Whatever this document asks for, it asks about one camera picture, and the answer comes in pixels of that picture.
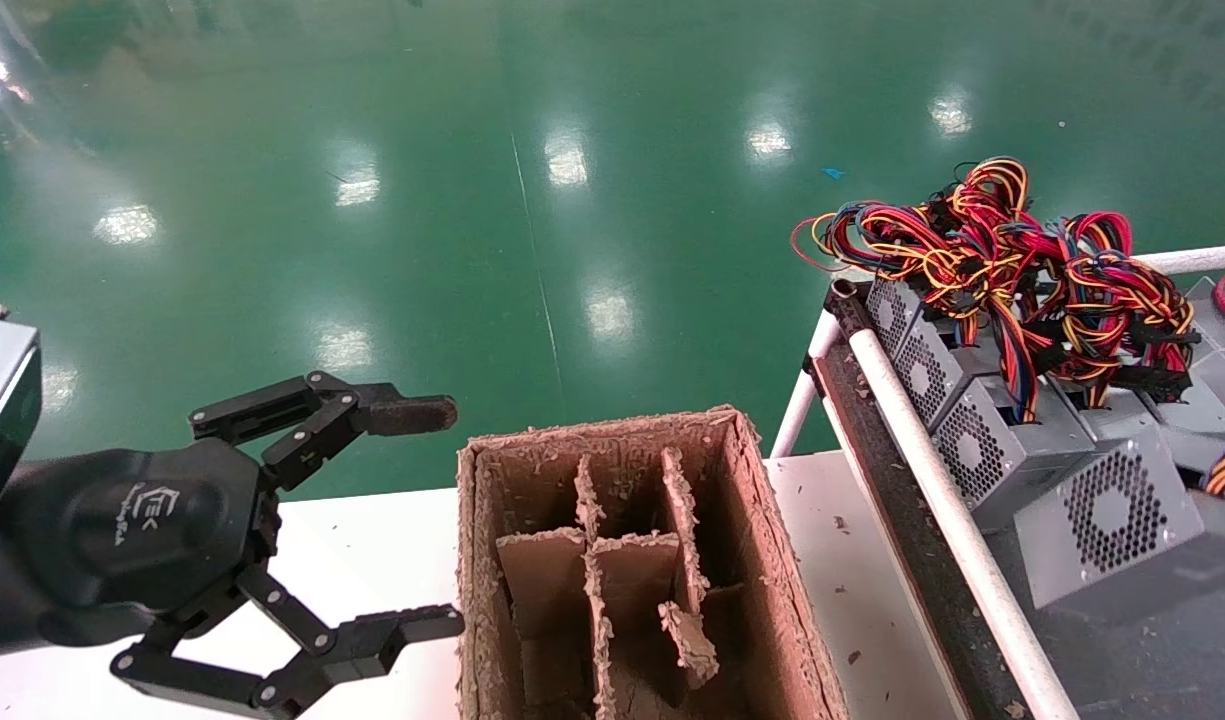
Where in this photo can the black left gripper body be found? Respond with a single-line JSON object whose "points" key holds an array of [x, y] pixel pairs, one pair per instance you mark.
{"points": [[142, 520]]}

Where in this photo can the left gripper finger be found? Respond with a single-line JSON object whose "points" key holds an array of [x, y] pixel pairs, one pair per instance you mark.
{"points": [[362, 645], [372, 412]]}

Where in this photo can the cardboard divider insert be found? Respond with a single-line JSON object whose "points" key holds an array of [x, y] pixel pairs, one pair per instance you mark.
{"points": [[632, 580]]}

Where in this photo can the worn brown cardboard box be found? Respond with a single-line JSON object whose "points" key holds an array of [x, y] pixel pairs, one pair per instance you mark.
{"points": [[782, 570]]}

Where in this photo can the grey metal power supply unit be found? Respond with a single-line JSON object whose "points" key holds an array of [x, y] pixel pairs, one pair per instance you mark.
{"points": [[1217, 390], [982, 455], [892, 305], [1112, 520], [927, 375]]}

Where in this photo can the long white cart tube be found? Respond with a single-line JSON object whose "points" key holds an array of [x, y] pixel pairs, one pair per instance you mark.
{"points": [[957, 520]]}

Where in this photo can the white cart frame tube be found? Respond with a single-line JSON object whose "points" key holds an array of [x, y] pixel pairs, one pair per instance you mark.
{"points": [[797, 400], [1202, 260]]}

